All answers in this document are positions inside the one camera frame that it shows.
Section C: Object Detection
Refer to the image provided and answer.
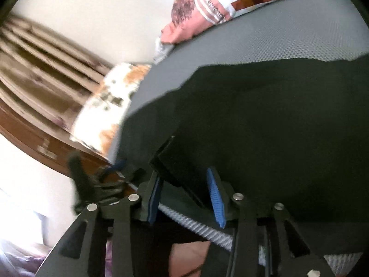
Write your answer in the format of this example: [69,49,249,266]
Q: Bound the black pants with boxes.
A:
[117,58,369,240]

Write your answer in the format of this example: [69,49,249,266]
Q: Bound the grey mesh mat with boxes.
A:
[110,0,369,277]

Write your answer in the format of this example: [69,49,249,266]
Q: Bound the pink printed pillow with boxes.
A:
[160,0,231,46]

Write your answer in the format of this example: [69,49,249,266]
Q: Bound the beige patterned curtain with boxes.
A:
[0,14,115,135]

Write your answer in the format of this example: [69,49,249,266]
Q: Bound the brown wooden frame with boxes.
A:
[0,104,117,181]

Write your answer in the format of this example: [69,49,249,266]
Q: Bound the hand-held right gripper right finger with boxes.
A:
[206,166,335,277]

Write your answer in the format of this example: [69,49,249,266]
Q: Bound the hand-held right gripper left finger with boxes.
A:
[35,174,164,277]

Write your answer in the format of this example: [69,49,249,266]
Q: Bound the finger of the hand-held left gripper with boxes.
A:
[108,158,128,178]

